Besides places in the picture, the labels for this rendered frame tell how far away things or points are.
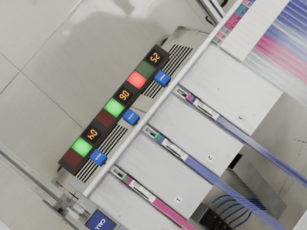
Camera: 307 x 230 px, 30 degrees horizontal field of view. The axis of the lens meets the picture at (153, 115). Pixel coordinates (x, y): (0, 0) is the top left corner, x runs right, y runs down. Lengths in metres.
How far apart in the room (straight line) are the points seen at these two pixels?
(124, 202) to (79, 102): 0.82
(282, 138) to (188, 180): 0.52
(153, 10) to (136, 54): 0.17
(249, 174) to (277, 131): 0.17
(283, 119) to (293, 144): 0.10
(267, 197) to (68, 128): 0.73
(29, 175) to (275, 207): 0.69
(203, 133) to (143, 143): 0.13
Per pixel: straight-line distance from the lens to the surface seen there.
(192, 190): 1.20
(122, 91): 1.25
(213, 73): 1.26
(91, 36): 1.93
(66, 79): 1.92
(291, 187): 1.75
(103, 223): 1.15
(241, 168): 1.51
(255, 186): 1.57
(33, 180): 1.41
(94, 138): 1.23
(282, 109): 1.63
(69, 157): 1.23
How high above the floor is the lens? 1.70
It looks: 53 degrees down
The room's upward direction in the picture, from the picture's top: 113 degrees clockwise
